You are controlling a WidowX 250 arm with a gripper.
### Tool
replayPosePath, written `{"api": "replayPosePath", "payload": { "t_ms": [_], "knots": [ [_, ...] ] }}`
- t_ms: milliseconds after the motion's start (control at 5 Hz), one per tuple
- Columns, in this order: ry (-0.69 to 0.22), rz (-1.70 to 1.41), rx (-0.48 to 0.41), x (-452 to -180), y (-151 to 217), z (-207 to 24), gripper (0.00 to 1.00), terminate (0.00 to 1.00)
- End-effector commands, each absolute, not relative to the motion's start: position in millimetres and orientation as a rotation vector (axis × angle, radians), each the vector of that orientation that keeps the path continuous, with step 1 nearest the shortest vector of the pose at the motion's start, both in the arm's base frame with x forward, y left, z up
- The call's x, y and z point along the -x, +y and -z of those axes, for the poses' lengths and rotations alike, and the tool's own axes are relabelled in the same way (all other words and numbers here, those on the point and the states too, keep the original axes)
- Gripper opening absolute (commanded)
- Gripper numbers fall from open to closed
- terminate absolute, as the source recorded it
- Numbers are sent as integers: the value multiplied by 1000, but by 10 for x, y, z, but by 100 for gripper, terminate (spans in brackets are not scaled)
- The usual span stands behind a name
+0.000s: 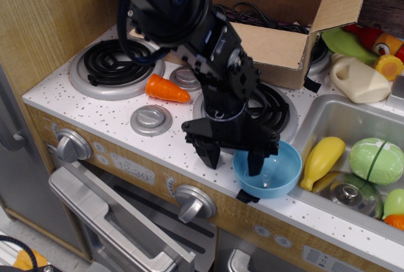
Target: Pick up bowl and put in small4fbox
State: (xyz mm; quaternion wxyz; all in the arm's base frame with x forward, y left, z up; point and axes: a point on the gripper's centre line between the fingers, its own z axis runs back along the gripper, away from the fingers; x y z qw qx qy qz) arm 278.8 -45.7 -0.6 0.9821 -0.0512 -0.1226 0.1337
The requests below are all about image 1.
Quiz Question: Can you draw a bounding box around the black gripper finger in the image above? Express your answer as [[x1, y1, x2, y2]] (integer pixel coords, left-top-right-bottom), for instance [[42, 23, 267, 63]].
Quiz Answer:
[[193, 138, 220, 170], [247, 149, 266, 177]]

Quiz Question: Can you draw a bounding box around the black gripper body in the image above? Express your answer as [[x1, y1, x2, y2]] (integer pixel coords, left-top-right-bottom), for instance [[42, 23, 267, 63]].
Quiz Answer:
[[181, 111, 280, 157]]

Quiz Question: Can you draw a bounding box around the light blue plastic bowl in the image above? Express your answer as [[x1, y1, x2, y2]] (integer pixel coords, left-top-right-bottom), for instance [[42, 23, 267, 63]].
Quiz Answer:
[[233, 141, 302, 199]]

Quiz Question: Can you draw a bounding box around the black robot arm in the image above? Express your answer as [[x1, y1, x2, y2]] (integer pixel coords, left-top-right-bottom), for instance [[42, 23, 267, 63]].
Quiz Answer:
[[117, 0, 280, 176]]

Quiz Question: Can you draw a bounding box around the black tape piece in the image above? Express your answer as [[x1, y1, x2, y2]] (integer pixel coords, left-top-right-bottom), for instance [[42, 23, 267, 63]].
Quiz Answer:
[[236, 189, 260, 204]]

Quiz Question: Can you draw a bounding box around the right black stove burner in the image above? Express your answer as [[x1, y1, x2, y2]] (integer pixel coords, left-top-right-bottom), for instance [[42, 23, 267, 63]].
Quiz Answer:
[[248, 84, 299, 143]]

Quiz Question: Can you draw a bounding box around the black stove burner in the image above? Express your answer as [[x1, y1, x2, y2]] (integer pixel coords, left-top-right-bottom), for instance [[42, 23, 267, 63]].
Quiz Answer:
[[69, 39, 165, 101], [248, 84, 299, 143]]

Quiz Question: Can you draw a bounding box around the right grey stove knob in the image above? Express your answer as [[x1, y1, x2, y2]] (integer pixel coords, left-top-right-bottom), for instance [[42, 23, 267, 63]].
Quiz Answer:
[[175, 184, 217, 223]]

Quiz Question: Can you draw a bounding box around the grey stove knob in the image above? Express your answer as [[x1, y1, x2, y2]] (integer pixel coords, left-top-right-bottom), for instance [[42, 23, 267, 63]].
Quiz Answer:
[[57, 128, 93, 163], [175, 184, 217, 223]]

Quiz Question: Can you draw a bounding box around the rear grey burner cap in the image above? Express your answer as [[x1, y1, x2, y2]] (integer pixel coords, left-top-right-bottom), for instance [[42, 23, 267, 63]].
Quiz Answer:
[[169, 66, 201, 92]]

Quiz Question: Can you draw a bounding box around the grey burner cap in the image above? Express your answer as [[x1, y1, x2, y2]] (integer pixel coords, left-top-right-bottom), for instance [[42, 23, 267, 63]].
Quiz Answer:
[[130, 105, 173, 137], [169, 66, 201, 92]]

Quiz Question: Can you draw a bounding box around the front grey burner cap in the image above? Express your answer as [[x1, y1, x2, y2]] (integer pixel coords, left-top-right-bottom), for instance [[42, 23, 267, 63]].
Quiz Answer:
[[130, 105, 173, 137]]

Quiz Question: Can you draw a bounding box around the yellow toy squash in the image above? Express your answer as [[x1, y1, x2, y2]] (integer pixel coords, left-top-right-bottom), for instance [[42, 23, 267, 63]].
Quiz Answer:
[[300, 136, 345, 191]]

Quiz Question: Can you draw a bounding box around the orange toy carrot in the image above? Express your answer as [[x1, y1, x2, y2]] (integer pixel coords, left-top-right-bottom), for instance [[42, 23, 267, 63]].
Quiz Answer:
[[145, 74, 191, 103]]

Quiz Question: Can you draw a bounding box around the steel sink basin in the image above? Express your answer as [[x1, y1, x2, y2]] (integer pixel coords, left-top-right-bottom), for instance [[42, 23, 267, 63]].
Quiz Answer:
[[292, 95, 403, 240]]

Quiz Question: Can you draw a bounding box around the oven clock display panel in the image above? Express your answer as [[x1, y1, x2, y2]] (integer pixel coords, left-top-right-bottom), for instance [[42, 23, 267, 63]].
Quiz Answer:
[[110, 153, 156, 186]]

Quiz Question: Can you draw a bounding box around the black tape on box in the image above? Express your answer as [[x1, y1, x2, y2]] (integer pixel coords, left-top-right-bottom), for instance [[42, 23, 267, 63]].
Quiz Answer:
[[304, 76, 321, 93]]

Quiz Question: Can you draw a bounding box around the rear right stove burner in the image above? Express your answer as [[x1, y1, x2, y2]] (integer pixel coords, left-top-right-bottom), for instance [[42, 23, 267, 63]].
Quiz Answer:
[[307, 37, 332, 77]]

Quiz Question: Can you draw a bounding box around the green toy cabbage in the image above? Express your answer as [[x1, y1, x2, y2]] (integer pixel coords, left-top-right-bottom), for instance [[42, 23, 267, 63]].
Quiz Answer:
[[349, 138, 403, 186]]

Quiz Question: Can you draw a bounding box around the grey oven door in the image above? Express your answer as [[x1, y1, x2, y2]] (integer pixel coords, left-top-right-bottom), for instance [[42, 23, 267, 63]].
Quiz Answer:
[[48, 160, 218, 272]]

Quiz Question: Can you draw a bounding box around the cream toy milk jug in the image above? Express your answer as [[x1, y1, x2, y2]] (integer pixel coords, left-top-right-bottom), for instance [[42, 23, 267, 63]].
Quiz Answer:
[[330, 53, 391, 103]]

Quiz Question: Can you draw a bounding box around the left black stove burner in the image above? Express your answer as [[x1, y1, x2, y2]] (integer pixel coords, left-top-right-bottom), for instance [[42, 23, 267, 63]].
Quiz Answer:
[[69, 39, 165, 101]]

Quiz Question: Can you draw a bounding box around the left grey stove knob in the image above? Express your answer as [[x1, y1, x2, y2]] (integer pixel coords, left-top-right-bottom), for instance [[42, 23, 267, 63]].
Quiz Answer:
[[57, 128, 93, 163]]

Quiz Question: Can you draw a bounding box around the green plastic plate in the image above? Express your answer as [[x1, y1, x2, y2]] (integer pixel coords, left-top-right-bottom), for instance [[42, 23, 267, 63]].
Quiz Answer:
[[321, 28, 379, 66]]

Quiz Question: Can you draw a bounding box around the light green toy pear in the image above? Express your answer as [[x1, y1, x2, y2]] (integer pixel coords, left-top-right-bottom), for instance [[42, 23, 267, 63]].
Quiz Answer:
[[382, 189, 403, 220]]

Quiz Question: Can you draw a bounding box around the brown cardboard box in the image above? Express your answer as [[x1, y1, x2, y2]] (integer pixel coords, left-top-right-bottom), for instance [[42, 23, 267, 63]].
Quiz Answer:
[[211, 0, 363, 89]]

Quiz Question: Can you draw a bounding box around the orange toy in sink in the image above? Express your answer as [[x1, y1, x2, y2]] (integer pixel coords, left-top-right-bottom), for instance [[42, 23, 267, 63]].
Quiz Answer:
[[384, 214, 404, 231]]

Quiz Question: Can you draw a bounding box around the yellow toy corn piece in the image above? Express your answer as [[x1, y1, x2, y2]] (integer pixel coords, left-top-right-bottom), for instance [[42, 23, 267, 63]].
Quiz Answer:
[[374, 55, 403, 81]]

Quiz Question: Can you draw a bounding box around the red toy ketchup bottle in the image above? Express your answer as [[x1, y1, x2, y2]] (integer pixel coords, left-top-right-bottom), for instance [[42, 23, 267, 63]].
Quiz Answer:
[[343, 24, 403, 61]]

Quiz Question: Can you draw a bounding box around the grey refrigerator door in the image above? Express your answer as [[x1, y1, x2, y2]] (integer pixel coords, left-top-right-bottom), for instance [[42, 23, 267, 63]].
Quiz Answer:
[[1, 71, 81, 250]]

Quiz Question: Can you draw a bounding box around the orange object on floor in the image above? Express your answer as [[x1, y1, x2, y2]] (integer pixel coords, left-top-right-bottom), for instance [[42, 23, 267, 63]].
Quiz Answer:
[[12, 250, 48, 271]]

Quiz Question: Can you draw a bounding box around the grey dishwasher handle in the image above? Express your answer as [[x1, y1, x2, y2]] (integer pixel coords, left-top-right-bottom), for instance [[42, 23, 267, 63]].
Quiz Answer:
[[226, 249, 251, 272]]

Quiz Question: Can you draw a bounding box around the black braided cable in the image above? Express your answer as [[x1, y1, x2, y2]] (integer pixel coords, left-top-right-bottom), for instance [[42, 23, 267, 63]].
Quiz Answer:
[[0, 235, 39, 269]]

